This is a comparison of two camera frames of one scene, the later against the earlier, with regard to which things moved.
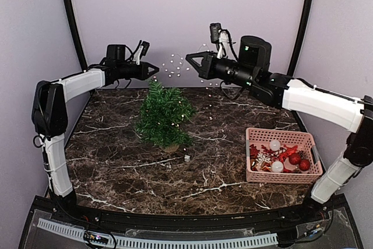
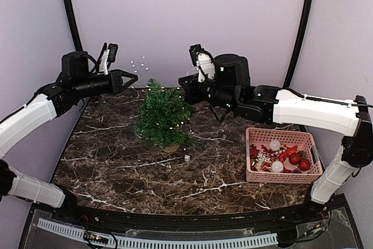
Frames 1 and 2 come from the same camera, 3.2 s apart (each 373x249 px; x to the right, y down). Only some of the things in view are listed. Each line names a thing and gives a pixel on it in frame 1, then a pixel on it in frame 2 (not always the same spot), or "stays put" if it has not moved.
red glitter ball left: (295, 159) stays put
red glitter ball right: (304, 165) stays put
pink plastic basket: (281, 156) stays put
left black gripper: (144, 74) → (117, 86)
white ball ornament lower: (277, 166) stays put
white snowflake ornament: (261, 158) stays put
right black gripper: (206, 70) → (191, 97)
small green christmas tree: (165, 118) stays put
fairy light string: (174, 65) → (165, 104)
